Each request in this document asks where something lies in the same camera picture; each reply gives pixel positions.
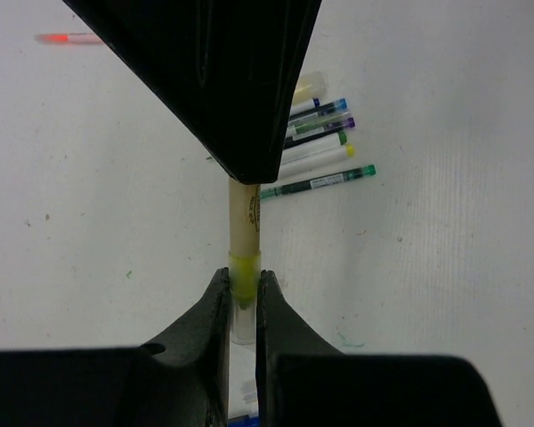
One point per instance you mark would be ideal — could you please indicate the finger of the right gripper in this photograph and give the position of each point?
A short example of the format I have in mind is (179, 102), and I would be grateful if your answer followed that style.
(226, 69)

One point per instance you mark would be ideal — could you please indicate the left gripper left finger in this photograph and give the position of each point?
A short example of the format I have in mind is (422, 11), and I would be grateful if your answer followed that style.
(185, 375)

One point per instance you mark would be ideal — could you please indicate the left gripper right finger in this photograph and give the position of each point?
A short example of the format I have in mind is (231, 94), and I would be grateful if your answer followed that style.
(291, 361)

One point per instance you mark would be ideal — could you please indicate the olive yellow highlighter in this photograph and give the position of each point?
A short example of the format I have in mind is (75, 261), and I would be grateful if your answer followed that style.
(244, 250)

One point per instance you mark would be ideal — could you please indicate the clear highlighter cap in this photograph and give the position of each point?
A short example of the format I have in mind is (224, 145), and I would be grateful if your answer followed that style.
(244, 311)
(249, 392)

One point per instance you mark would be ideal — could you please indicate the blue pen cap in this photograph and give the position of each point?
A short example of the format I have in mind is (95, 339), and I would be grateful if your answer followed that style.
(244, 421)

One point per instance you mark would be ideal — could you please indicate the yellow capped white marker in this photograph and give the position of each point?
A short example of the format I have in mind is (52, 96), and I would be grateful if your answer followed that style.
(328, 157)

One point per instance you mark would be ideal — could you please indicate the blue pen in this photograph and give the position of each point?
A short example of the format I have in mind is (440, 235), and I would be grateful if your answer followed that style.
(321, 110)

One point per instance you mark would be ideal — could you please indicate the green capped white marker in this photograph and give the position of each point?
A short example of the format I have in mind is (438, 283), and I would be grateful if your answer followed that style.
(321, 144)

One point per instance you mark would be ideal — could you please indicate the purple pen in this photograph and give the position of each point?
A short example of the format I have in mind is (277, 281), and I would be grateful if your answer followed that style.
(322, 131)

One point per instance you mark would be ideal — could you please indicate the orange highlighter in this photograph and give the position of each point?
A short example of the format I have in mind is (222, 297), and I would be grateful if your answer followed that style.
(68, 38)

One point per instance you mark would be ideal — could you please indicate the dark green clear highlighter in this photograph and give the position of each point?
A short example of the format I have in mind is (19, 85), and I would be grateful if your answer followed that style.
(319, 182)

